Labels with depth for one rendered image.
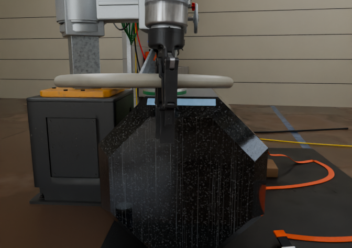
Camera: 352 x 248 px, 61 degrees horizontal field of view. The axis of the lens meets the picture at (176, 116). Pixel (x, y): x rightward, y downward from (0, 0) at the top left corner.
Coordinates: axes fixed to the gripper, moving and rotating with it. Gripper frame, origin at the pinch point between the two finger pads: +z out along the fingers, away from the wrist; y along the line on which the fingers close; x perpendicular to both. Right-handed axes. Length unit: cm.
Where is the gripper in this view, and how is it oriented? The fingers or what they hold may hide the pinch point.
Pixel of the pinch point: (164, 125)
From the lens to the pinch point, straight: 64.5
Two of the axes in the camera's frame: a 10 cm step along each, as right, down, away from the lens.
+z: -0.2, 9.9, 1.0
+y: -2.3, -1.0, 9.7
